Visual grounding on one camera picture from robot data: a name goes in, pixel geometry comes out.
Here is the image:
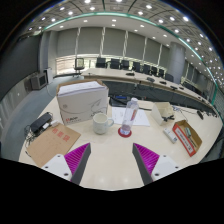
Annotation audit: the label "black mesh office chair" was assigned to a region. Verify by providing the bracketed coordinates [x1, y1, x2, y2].
[73, 57, 86, 75]

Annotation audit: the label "ceiling lights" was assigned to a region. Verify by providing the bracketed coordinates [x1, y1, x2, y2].
[26, 0, 224, 84]

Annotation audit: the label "small open beige box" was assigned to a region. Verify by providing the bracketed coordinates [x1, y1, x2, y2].
[150, 101, 175, 127]

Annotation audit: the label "white cardboard paper box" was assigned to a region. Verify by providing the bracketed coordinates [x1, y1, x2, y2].
[55, 79, 110, 126]

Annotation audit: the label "long curved conference desk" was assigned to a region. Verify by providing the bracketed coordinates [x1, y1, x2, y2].
[80, 67, 214, 108]

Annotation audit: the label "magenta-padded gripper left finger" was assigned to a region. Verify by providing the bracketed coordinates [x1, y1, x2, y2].
[40, 142, 92, 186]

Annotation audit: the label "flat round red coaster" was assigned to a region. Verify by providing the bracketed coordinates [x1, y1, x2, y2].
[117, 127, 133, 139]

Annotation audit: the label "white ceramic mug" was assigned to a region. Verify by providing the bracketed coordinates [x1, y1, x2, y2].
[92, 112, 115, 136]

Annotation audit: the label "small white box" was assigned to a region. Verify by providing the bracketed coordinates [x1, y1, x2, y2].
[162, 127, 179, 145]

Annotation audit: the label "dark grey monitor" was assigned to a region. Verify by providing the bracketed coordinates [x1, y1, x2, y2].
[29, 72, 49, 91]

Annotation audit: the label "black power adapter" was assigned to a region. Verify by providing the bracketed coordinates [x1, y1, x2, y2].
[29, 111, 54, 135]

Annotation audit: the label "clear plastic water bottle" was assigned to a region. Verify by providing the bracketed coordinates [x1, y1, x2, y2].
[119, 97, 140, 136]

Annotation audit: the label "row of black chairs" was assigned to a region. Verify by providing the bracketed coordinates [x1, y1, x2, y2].
[95, 57, 176, 83]

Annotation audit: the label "white paper sheet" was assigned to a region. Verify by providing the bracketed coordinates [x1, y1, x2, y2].
[111, 106, 151, 128]

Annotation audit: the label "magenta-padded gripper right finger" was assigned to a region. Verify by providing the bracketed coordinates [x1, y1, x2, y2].
[131, 142, 183, 186]

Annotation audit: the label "brown paper envelope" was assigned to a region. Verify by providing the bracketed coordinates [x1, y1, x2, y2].
[25, 122, 82, 168]

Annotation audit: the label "open red-sided cardboard box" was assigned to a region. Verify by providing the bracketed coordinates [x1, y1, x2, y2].
[171, 119, 203, 158]

